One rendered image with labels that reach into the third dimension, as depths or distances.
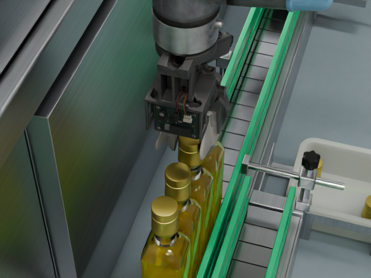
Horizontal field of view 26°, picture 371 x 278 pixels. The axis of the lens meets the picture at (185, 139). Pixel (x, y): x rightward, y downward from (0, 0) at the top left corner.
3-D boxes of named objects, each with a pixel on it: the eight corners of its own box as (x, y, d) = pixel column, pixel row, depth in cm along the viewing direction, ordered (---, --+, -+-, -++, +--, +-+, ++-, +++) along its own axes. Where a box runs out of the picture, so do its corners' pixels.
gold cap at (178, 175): (169, 180, 109) (168, 158, 106) (194, 185, 108) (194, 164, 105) (160, 199, 107) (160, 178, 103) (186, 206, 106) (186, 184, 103)
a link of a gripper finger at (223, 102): (194, 132, 104) (185, 83, 98) (199, 123, 106) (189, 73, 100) (229, 137, 103) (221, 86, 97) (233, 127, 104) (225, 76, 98)
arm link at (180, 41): (163, -19, 92) (232, -6, 90) (164, 12, 95) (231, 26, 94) (142, 21, 87) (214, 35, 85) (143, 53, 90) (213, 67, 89)
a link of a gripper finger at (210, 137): (191, 181, 105) (181, 131, 99) (204, 149, 109) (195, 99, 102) (215, 184, 104) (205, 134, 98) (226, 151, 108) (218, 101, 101)
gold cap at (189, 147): (182, 146, 112) (182, 124, 109) (206, 151, 111) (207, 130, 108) (174, 164, 110) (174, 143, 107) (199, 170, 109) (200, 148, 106)
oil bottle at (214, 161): (189, 213, 135) (189, 126, 119) (221, 222, 134) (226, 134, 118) (179, 240, 131) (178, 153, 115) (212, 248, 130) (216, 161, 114)
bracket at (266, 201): (250, 210, 143) (253, 186, 138) (303, 223, 141) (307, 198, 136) (245, 226, 141) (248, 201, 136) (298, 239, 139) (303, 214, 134)
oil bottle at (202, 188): (178, 240, 131) (177, 154, 115) (211, 249, 130) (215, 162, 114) (168, 268, 127) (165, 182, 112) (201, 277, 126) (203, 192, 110)
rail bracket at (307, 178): (243, 183, 138) (247, 134, 129) (339, 206, 135) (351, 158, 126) (238, 197, 136) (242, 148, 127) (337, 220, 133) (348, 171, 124)
